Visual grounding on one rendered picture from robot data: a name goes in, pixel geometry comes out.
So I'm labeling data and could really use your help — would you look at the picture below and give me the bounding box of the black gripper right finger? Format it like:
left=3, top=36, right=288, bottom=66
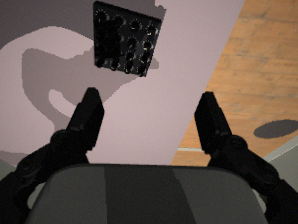
left=194, top=91, right=298, bottom=224

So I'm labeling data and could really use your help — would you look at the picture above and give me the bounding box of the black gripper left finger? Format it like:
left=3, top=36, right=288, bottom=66
left=0, top=87, right=105, bottom=224

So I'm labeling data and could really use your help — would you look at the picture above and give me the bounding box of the black knob box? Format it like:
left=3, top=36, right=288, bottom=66
left=93, top=1, right=162, bottom=77

